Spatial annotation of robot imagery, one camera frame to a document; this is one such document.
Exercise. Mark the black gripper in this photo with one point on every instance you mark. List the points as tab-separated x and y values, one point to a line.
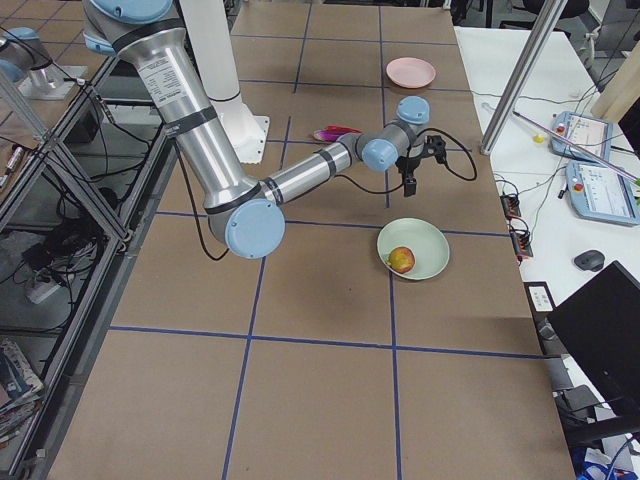
406	164

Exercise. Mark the red yellow apple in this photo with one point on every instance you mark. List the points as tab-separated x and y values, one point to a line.
401	259

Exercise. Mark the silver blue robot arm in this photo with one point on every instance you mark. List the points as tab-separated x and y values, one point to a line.
182	53

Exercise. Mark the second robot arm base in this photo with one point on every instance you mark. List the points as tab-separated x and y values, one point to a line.
26	62

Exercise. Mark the red chili pepper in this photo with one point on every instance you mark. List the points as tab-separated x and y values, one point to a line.
336	130

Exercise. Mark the light green plate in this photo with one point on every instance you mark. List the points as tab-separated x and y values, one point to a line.
427	244

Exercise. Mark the purple eggplant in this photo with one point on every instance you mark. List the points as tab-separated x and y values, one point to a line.
326	136

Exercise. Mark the pink plate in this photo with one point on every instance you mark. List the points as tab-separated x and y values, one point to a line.
410	72

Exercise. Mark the orange circuit board upper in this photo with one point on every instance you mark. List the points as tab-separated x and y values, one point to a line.
511	206

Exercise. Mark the orange circuit board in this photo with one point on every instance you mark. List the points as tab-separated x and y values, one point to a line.
511	206
521	243

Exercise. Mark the orange circuit board lower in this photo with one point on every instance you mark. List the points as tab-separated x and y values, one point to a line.
521	243

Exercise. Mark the upper teach pendant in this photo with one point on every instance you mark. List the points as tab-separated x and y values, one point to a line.
592	134

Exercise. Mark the teach pendant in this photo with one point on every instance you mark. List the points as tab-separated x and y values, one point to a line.
599	193
592	134

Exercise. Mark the lower teach pendant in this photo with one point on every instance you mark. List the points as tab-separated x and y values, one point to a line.
599	193

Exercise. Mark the grey computer mouse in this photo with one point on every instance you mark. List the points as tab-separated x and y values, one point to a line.
590	260

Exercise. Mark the black laptop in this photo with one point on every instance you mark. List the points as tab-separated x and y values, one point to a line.
599	327

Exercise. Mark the white power strip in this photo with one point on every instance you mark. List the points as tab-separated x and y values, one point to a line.
37	291

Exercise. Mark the stack of magazines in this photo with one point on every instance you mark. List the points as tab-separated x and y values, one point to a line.
21	390

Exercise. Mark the aluminium frame post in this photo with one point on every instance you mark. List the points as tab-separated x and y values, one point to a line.
543	27

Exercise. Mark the white pedestal column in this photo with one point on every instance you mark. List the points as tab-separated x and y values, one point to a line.
208	32

